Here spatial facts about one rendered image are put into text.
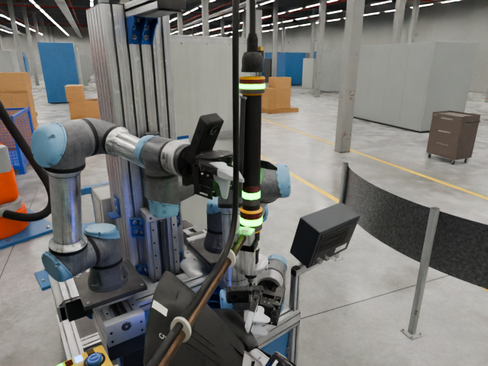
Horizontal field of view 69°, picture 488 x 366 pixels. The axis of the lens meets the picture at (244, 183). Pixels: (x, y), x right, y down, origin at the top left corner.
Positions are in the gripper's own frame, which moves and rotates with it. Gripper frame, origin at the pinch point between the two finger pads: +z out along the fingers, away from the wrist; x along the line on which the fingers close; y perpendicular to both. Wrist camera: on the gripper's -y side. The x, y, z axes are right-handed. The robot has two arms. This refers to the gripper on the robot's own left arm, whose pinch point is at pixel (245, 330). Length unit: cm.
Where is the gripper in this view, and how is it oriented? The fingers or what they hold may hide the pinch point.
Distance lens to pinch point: 99.7
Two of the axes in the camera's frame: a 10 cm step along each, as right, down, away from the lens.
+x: -1.0, 9.3, 3.6
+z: -2.6, 3.2, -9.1
